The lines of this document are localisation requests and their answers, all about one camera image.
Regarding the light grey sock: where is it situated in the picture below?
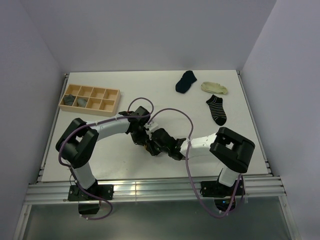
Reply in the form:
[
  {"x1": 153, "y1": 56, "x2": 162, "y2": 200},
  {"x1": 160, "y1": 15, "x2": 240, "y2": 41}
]
[{"x1": 76, "y1": 97, "x2": 88, "y2": 108}]

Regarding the dark grey sock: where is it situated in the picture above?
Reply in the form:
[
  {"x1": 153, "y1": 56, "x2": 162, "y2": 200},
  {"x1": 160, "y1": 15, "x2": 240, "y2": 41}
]
[{"x1": 63, "y1": 94, "x2": 76, "y2": 106}]

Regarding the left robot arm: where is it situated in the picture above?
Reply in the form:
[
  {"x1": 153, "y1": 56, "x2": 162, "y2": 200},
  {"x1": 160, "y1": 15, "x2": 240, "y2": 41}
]
[{"x1": 55, "y1": 106, "x2": 151, "y2": 200}]

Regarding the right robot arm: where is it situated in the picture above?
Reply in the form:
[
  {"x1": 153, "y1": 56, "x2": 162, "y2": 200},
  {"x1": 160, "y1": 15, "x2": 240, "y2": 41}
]
[{"x1": 146, "y1": 127, "x2": 256, "y2": 195}]

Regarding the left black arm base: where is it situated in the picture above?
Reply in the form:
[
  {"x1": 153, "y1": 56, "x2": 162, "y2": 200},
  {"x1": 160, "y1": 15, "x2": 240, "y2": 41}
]
[{"x1": 67, "y1": 184, "x2": 114, "y2": 216}]

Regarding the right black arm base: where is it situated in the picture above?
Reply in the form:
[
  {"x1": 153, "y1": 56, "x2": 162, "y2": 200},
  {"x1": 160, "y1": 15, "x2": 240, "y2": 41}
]
[{"x1": 200, "y1": 178, "x2": 246, "y2": 212}]

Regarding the wooden compartment tray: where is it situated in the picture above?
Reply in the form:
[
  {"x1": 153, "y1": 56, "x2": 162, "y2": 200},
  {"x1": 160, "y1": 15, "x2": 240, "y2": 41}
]
[{"x1": 58, "y1": 84, "x2": 121, "y2": 117}]

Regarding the navy blue sock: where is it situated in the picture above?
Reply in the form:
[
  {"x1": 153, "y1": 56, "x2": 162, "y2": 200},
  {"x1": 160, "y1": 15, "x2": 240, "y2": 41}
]
[{"x1": 175, "y1": 70, "x2": 197, "y2": 94}]

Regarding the black striped sock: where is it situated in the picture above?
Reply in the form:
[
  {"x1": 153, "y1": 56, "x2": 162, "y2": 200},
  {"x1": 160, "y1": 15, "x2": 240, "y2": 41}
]
[{"x1": 206, "y1": 94, "x2": 227, "y2": 126}]

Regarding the cream sock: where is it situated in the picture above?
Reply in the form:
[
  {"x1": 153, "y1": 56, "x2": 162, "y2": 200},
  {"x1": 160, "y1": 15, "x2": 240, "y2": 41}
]
[{"x1": 200, "y1": 81, "x2": 228, "y2": 95}]

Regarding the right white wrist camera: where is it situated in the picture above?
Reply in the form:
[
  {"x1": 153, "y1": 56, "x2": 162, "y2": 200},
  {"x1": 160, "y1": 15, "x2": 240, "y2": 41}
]
[{"x1": 146, "y1": 121, "x2": 159, "y2": 133}]

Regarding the aluminium frame rail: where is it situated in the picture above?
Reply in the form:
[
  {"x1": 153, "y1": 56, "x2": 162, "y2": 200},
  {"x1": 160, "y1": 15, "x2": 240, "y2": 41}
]
[{"x1": 23, "y1": 175, "x2": 286, "y2": 205}]

